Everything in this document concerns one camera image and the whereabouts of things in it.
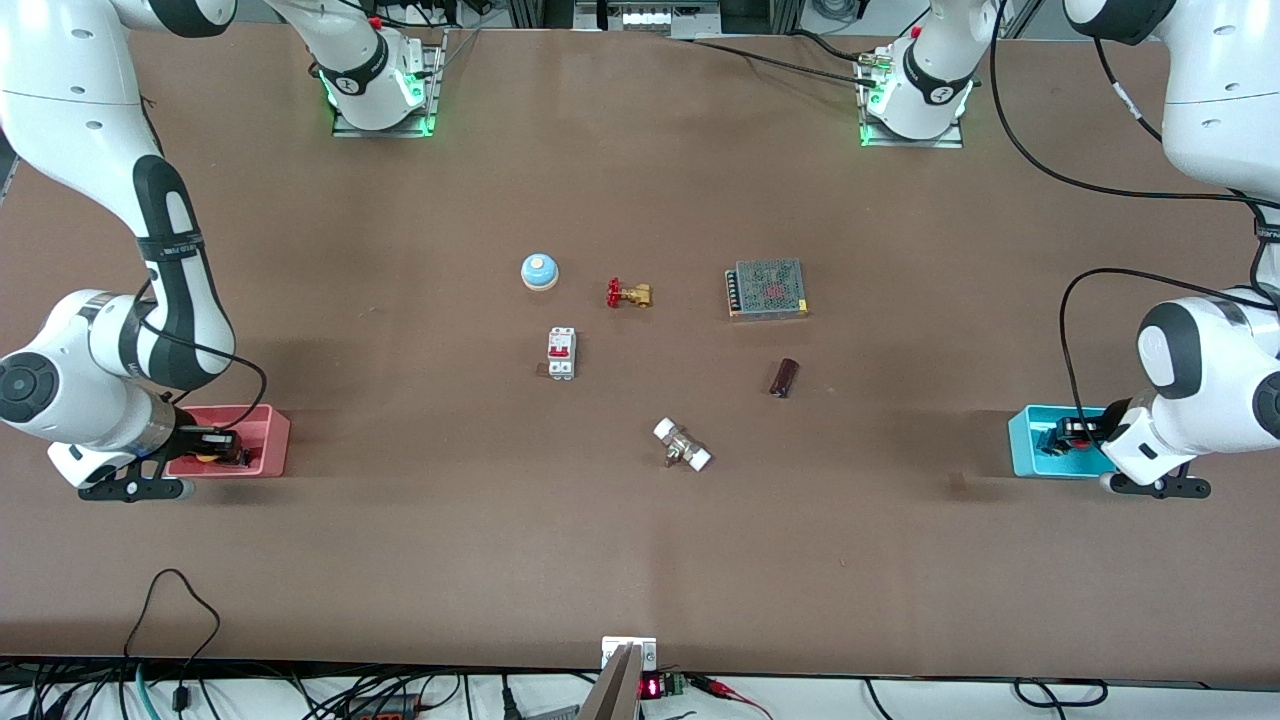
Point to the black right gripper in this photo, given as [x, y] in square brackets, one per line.
[194, 441]

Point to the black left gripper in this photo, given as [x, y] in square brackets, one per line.
[1088, 431]

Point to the red push button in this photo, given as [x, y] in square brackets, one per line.
[1078, 430]

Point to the yellow push button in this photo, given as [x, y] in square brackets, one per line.
[206, 458]

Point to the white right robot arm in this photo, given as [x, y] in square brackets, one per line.
[170, 250]

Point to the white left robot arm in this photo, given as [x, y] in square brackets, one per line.
[1210, 100]

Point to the pink plastic bin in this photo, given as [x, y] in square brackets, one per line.
[265, 430]

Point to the blue plastic bin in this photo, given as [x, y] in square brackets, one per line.
[1025, 450]

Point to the brown cylindrical capacitor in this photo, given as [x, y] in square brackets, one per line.
[784, 377]

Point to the white red circuit breaker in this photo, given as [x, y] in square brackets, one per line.
[561, 353]

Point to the metal mesh power supply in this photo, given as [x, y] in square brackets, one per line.
[768, 288]

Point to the blue dome bell button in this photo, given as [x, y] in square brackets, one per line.
[539, 271]

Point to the white capped metal fitting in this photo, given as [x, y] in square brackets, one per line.
[682, 445]

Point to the grey metal bar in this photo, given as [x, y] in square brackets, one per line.
[612, 690]

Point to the red digit display module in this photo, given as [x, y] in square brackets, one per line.
[652, 687]

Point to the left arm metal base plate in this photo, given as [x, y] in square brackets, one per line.
[955, 138]

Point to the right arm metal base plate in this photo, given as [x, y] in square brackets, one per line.
[432, 90]

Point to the white metal bracket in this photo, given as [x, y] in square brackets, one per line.
[650, 650]

